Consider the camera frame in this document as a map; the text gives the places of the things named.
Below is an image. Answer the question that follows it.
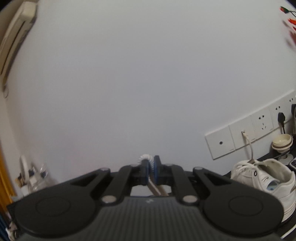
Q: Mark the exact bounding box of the white blank wall plate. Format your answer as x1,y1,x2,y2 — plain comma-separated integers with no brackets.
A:
205,126,236,160

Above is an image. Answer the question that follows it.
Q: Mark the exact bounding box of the white sneaker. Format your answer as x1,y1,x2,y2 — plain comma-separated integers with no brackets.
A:
231,158,296,221

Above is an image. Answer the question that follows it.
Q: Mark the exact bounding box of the black power plug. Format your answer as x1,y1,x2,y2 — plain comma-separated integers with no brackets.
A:
277,112,286,135
291,104,296,135

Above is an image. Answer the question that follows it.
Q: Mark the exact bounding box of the white data cable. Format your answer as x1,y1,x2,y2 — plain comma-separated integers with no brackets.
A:
242,131,255,163

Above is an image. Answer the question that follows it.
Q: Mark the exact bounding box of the cream bowl stack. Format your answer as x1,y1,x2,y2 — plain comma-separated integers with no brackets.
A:
272,134,293,154

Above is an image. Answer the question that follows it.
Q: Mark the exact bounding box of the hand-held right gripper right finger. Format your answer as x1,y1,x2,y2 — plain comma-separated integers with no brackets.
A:
153,155,233,205

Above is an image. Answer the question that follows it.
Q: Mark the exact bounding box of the yellow curtain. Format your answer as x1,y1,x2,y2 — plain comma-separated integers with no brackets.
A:
0,139,17,215

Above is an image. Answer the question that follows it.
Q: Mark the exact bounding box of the white air conditioner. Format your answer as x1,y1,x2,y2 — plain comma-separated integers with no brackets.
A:
0,1,38,93

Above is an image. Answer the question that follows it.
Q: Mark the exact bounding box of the white power socket plate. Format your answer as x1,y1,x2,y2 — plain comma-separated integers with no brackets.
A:
251,108,274,140
269,91,296,129

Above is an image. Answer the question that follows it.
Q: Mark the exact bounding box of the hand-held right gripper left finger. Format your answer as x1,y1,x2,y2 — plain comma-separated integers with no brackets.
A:
69,160,150,205

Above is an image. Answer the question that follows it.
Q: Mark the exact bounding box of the white shoelace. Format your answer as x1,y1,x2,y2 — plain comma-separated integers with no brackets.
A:
138,153,167,197
231,159,263,172

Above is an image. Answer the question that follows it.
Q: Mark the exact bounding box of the clear plastic bottle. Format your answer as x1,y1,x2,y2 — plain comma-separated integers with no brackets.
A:
18,155,49,195

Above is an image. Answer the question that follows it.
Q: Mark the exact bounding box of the white data jack wall plate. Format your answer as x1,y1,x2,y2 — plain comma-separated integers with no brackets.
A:
229,119,256,150

